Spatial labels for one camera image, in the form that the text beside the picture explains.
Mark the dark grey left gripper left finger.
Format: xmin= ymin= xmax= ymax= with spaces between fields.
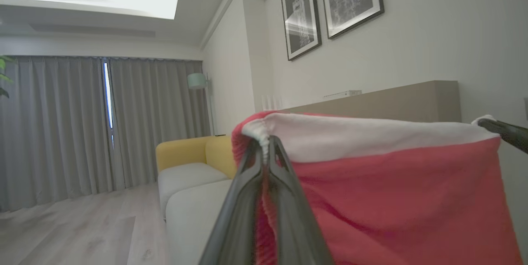
xmin=199 ymin=137 xmax=264 ymax=265

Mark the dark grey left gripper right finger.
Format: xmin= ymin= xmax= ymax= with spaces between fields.
xmin=268 ymin=135 xmax=335 ymax=265

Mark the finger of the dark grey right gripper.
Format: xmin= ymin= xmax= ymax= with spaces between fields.
xmin=478 ymin=118 xmax=528 ymax=154

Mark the red and white sports jersey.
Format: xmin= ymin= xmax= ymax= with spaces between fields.
xmin=231 ymin=110 xmax=524 ymax=265

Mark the large grey fabric sofa seat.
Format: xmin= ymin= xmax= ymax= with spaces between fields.
xmin=165 ymin=179 xmax=233 ymax=265

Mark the small grey fabric sofa cushion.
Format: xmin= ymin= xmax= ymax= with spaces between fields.
xmin=158 ymin=163 xmax=231 ymax=220

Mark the yellow fabric sofa backrest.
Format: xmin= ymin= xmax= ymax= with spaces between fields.
xmin=156 ymin=135 xmax=238 ymax=179

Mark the narrow grey curtain panel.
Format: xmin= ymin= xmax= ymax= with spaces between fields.
xmin=108 ymin=59 xmax=212 ymax=189

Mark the floor lamp with pale shade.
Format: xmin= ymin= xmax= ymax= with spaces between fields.
xmin=188 ymin=72 xmax=217 ymax=137

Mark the narrow black framed picture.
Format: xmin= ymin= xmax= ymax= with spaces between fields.
xmin=281 ymin=0 xmax=322 ymax=61

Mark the wide grey curtain panel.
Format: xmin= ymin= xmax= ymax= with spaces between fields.
xmin=0 ymin=55 xmax=114 ymax=212

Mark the green houseplant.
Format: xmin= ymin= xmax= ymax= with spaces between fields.
xmin=0 ymin=55 xmax=15 ymax=99

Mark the beige wall ledge panel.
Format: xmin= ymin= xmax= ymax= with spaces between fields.
xmin=277 ymin=80 xmax=462 ymax=123

